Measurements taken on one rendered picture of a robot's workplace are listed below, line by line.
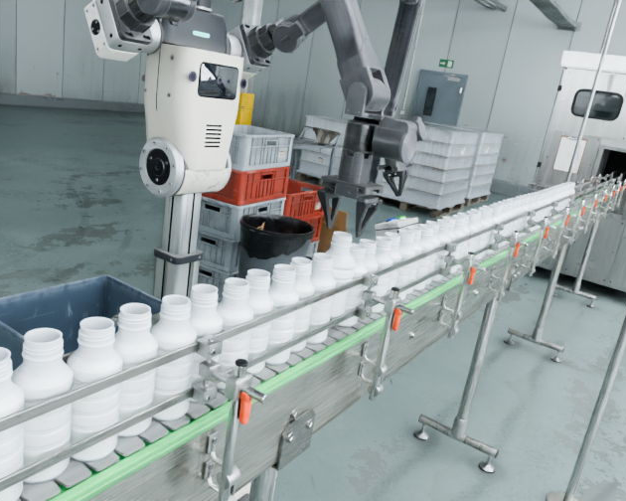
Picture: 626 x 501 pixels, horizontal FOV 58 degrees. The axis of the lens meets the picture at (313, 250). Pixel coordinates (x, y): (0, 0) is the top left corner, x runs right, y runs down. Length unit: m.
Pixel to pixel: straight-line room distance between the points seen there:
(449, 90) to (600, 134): 6.54
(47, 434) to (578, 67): 5.43
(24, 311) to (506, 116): 10.76
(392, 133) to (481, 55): 10.89
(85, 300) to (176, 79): 0.58
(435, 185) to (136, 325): 7.15
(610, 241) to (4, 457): 5.43
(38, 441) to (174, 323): 0.20
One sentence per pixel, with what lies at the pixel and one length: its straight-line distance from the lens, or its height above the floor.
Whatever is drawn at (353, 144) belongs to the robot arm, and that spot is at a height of 1.37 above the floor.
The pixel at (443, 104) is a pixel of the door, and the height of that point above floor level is 1.48.
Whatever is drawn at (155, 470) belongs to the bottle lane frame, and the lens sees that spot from 0.79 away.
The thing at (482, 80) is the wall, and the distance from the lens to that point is 11.77.
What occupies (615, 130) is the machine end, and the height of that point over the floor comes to 1.49.
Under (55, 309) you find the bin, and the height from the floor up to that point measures 0.89.
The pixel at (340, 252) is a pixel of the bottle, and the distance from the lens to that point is 1.05.
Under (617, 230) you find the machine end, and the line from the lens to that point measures 5.72.
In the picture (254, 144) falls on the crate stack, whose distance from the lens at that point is 3.56.
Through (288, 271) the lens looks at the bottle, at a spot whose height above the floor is 1.16.
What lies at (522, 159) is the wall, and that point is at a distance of 11.48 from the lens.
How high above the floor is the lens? 1.46
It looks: 16 degrees down
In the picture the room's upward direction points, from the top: 9 degrees clockwise
